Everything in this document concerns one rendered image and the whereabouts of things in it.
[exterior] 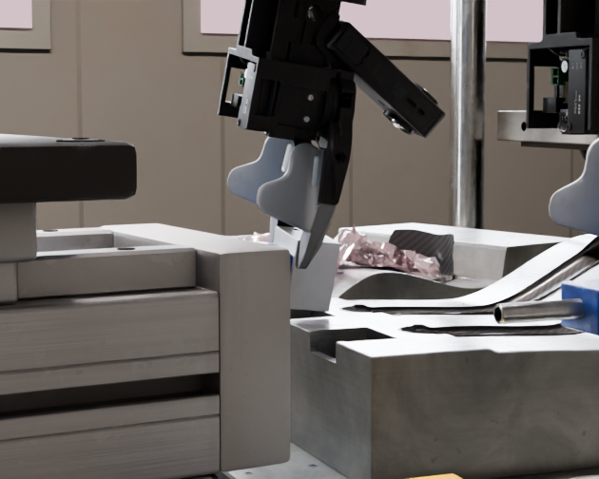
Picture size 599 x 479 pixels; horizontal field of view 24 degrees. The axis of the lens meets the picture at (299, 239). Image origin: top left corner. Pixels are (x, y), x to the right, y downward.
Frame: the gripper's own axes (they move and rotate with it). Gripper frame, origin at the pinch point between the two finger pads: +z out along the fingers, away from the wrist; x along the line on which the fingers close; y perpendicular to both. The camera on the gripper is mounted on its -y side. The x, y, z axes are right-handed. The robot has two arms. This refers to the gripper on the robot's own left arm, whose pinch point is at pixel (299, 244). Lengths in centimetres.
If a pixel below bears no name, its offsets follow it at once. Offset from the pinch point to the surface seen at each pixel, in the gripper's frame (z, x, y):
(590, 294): -4.8, 29.8, -6.3
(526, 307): -3.5, 29.2, -2.5
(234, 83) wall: 8, -254, -80
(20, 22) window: 1, -245, -20
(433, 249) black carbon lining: 5.3, -32.9, -29.4
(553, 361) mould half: 2.3, 19.4, -11.9
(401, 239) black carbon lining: 5.3, -36.3, -27.2
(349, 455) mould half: 10.7, 16.9, 0.7
